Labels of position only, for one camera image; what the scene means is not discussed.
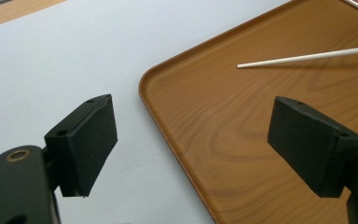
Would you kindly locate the brown wooden tray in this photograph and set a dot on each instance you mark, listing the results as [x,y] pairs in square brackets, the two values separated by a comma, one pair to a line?
[230,140]

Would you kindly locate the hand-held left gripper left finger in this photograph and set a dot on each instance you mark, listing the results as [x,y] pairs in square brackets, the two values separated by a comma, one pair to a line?
[87,146]

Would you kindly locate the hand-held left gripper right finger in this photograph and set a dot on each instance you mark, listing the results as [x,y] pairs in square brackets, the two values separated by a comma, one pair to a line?
[313,149]

